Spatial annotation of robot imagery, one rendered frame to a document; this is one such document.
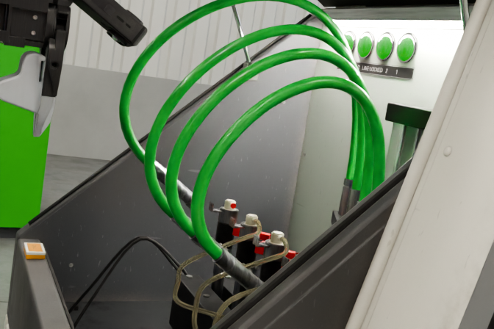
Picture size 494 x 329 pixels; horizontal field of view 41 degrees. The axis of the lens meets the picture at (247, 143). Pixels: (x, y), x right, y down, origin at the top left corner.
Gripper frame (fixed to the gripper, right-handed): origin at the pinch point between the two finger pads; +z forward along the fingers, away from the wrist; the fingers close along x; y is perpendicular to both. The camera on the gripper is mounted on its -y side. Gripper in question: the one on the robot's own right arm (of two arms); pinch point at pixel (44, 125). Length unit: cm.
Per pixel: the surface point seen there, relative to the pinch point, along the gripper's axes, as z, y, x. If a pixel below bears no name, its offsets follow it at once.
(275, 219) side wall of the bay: 21, -54, -43
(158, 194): 7.8, -15.2, -3.1
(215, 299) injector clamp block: 23.3, -26.8, -6.6
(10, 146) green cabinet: 62, -25, -341
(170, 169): 2.9, -13.7, 4.7
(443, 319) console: 7.9, -28.8, 35.0
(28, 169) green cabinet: 76, -37, -341
